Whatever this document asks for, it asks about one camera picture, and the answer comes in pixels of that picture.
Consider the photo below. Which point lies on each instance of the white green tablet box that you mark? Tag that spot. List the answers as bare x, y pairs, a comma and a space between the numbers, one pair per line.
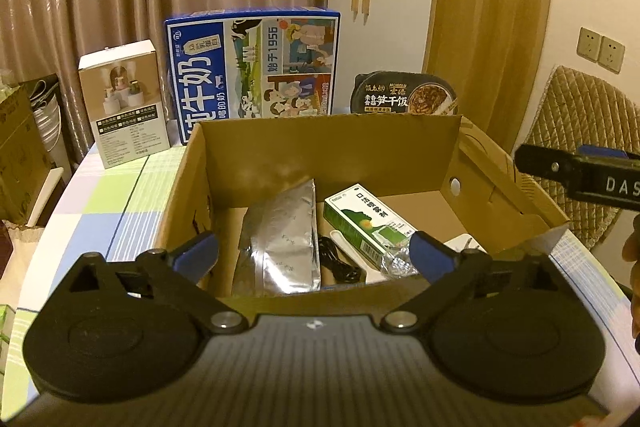
462, 242

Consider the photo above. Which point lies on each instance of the green white medicine box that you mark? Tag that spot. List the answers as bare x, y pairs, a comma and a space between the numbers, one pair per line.
370, 226

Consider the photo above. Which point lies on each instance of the black instant rice bowl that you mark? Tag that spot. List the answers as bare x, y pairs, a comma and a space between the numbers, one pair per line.
402, 93

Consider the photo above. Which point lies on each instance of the stacked white bowls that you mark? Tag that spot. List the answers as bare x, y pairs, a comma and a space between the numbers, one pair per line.
43, 97

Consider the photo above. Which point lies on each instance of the wall socket plates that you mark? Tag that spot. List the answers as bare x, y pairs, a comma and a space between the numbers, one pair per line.
599, 49

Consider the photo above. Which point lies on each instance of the checkered tablecloth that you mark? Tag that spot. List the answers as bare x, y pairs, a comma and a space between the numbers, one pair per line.
118, 212

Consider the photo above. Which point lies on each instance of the large brown cardboard box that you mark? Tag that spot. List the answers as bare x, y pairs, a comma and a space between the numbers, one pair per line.
442, 174

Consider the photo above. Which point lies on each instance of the person's right hand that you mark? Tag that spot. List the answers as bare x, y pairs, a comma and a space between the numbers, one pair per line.
631, 253

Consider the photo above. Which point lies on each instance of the white plastic spoon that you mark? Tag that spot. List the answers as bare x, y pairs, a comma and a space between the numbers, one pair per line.
339, 240

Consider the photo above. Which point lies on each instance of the silver foil pouch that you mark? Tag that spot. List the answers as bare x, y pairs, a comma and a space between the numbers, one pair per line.
278, 246

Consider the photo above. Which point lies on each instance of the wooden door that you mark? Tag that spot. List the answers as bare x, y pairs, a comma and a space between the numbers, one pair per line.
489, 52

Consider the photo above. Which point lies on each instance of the quilted beige chair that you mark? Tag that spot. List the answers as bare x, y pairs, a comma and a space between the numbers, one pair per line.
579, 109

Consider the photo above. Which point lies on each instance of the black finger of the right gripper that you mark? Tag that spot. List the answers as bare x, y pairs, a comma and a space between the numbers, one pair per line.
546, 163
592, 150

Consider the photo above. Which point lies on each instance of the small white product box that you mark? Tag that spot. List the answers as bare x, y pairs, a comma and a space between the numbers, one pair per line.
121, 90

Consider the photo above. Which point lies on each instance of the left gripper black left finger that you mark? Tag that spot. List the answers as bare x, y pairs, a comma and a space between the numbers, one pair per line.
114, 331

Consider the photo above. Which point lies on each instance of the brown cardboard boxes left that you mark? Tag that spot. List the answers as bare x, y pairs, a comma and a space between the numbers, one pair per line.
24, 162

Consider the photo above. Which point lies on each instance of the white block in plastic bag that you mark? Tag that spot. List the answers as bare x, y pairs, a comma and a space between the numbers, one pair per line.
396, 263

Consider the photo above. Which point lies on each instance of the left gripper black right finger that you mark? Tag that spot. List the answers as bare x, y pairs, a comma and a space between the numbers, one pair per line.
510, 329

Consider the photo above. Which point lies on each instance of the blue milk carton box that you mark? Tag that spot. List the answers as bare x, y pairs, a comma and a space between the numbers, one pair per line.
251, 63

